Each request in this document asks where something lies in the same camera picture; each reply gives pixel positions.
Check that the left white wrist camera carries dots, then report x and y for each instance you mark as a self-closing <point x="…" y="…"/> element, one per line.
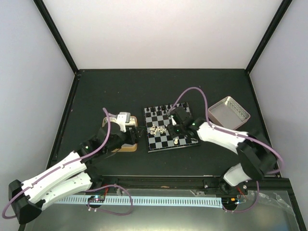
<point x="122" y="119"/>

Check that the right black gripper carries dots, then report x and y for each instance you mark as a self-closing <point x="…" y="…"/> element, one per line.
<point x="169" y="127"/>

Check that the light blue cable duct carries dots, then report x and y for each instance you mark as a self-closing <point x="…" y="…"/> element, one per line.
<point x="146" y="201"/>

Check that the black aluminium frame post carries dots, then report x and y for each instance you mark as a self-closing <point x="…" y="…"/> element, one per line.
<point x="278" y="16"/>
<point x="56" y="34"/>

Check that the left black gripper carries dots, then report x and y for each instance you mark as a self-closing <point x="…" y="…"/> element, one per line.
<point x="133" y="139"/>

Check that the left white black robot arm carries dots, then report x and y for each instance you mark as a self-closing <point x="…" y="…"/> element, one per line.
<point x="75" y="173"/>

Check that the black and silver chessboard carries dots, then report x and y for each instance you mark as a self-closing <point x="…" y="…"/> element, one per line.
<point x="158" y="138"/>

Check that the black aluminium frame right post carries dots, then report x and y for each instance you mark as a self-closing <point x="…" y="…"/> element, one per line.
<point x="278" y="16"/>

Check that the black aluminium frame left post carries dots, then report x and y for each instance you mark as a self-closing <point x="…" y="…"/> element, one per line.
<point x="56" y="34"/>

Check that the gold metal tin tray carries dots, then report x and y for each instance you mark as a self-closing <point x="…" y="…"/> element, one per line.
<point x="122" y="137"/>

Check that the pink metal tin tray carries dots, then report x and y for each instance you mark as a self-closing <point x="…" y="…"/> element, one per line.
<point x="228" y="113"/>

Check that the small green circuit board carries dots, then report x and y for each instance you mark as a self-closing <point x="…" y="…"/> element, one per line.
<point x="96" y="199"/>

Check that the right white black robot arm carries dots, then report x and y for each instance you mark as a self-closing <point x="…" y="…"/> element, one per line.
<point x="255" y="158"/>

